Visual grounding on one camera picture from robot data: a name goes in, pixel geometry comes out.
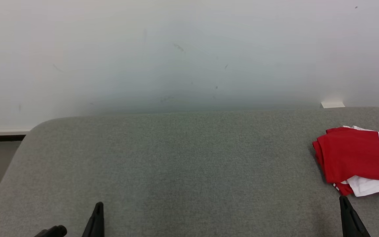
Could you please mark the red white basketball jersey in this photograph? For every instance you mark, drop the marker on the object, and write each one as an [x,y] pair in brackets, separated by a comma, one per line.
[350,154]

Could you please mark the white wall plate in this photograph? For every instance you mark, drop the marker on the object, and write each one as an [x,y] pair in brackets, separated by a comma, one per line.
[332,105]

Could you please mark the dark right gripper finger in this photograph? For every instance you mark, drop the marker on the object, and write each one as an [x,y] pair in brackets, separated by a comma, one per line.
[350,223]

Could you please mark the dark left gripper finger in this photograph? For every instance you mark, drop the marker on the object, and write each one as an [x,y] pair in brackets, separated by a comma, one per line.
[95,223]

